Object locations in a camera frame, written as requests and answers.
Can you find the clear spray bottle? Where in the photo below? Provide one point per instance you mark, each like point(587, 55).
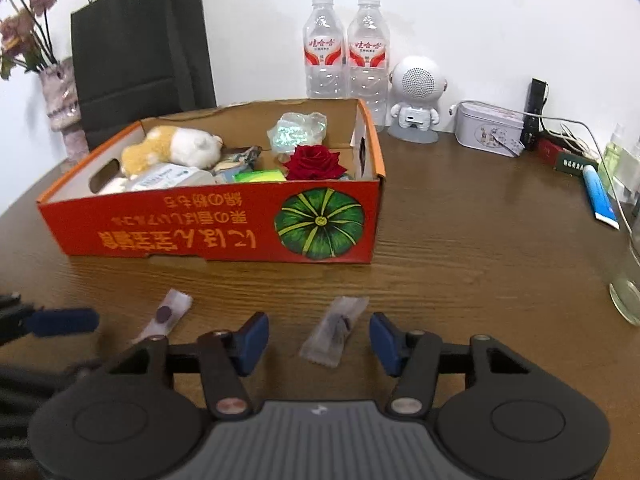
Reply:
point(612, 157)

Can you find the dark green box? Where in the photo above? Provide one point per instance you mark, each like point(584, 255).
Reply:
point(575, 165)

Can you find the black upright device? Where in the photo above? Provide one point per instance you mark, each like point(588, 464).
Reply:
point(534, 110)

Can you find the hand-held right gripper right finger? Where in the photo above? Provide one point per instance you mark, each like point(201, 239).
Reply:
point(385, 345)

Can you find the crumpled iridescent plastic wrap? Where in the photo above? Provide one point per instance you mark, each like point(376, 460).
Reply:
point(295, 132)

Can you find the green packet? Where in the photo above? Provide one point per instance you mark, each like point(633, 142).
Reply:
point(260, 176)

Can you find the orange cardboard box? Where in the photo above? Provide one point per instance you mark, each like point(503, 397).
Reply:
point(200, 230)

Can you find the white robot speaker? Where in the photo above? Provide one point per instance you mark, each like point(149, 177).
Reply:
point(417, 85)

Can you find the black paper bag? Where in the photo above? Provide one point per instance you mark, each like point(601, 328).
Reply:
point(195, 35)
point(125, 60)

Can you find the white packet with dark disc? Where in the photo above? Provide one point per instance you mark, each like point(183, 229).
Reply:
point(165, 315)

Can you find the dried pink flowers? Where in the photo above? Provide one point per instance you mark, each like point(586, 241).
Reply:
point(20, 30)

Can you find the red small box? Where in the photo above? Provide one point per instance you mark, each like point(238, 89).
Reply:
point(550, 147)

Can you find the clear drinking glass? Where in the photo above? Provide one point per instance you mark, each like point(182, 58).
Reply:
point(627, 290)

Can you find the red rose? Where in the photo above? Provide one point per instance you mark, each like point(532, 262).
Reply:
point(315, 162)

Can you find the blue and white tube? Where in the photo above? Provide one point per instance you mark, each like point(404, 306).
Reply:
point(600, 197)

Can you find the white tissue pack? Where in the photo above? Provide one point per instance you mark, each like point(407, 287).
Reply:
point(165, 177)

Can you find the small white carton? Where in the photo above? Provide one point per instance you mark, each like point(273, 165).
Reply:
point(482, 125)

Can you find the clear plastic bottle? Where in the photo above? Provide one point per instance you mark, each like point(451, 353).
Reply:
point(632, 175)

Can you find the clear packet with dark snack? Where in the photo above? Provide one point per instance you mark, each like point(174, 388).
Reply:
point(332, 330)

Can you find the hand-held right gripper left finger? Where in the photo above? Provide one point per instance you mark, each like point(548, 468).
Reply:
point(252, 345)

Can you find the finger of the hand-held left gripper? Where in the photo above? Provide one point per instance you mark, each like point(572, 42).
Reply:
point(65, 321)

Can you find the yellow and white plush dog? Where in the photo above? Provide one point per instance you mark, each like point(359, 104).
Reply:
point(170, 147)

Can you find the pink mottled vase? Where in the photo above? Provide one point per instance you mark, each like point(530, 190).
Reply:
point(62, 105)

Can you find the clear water bottle red label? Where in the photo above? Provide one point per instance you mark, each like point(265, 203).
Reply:
point(325, 55)
point(369, 60)

